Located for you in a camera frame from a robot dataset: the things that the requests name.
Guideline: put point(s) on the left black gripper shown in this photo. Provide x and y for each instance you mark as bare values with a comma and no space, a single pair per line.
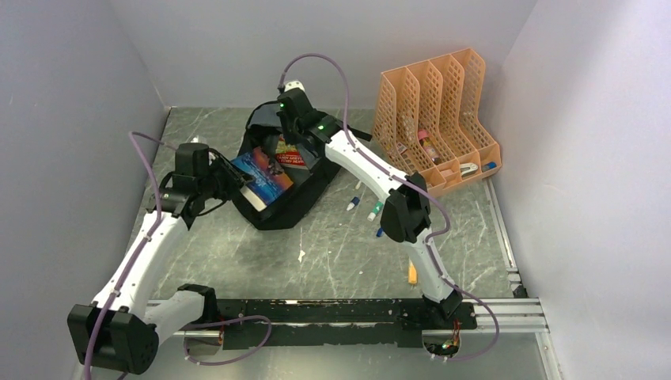
234,176

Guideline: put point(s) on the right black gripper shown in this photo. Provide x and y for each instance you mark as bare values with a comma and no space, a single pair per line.
282,122

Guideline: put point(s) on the blue orange paperback book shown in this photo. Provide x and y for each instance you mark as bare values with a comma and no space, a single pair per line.
269,180

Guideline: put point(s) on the red treehouse book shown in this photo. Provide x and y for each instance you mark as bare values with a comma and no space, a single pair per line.
288,155

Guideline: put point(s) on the black student backpack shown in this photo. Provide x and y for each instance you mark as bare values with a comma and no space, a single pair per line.
263,129

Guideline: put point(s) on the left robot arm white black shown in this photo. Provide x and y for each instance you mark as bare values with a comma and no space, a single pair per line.
119,330

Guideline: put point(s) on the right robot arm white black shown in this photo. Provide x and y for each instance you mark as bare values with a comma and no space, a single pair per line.
406,206

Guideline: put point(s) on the blue white marker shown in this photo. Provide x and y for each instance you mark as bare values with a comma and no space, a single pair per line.
353,203

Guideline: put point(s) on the green capped white marker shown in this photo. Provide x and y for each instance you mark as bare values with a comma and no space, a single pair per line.
375,211

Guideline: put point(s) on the pink capped bottle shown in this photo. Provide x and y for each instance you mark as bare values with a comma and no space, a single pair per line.
428,146

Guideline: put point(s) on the orange plastic file organizer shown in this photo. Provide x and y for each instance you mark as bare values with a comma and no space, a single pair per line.
441,95

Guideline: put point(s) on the silver stapler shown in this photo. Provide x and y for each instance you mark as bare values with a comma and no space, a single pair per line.
468,169

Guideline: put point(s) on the yellow highlighter marker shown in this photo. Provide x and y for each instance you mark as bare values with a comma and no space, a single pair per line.
412,274

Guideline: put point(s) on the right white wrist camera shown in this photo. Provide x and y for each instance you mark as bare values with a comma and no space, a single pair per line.
295,84

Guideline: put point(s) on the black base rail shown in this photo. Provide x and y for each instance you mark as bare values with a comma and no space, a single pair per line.
247,332

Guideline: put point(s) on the aluminium frame rail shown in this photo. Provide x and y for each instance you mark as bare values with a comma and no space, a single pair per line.
509,314

